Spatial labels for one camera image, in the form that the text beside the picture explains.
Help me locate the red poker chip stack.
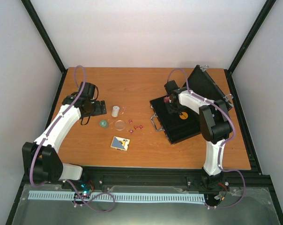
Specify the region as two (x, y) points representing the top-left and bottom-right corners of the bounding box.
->
(164, 97), (170, 103)

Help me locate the right controller circuit board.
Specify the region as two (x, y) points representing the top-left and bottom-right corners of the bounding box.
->
(214, 182), (228, 202)

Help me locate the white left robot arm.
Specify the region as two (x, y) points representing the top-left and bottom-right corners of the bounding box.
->
(22, 82), (107, 189)

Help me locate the yellow big blind button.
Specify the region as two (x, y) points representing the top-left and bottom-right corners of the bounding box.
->
(179, 112), (188, 120)

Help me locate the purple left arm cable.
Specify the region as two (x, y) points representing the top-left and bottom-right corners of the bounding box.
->
(29, 65), (116, 213)

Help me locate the white poker chip stack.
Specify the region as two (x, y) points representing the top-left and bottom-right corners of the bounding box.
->
(112, 105), (120, 118)

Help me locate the controller circuit board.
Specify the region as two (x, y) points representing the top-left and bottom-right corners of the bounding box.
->
(214, 182), (228, 202)
(75, 180), (95, 200)

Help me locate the black aluminium frame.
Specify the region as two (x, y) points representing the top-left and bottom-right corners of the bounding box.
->
(5, 0), (283, 225)

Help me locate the white slotted cable duct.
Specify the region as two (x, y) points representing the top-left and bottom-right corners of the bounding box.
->
(28, 190), (205, 204)

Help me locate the playing card deck box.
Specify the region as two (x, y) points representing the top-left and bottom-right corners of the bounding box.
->
(111, 136), (130, 151)

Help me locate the green poker chip stack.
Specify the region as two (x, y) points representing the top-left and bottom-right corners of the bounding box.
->
(99, 120), (109, 128)

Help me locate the clear dealer button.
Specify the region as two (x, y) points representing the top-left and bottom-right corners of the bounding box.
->
(114, 120), (126, 131)

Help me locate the left controller circuit board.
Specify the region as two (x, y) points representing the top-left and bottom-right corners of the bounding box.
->
(75, 180), (95, 200)

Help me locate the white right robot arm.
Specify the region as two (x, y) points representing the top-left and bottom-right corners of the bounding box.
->
(164, 80), (235, 190)

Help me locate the black poker set case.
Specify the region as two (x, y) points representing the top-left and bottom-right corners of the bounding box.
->
(150, 65), (233, 144)

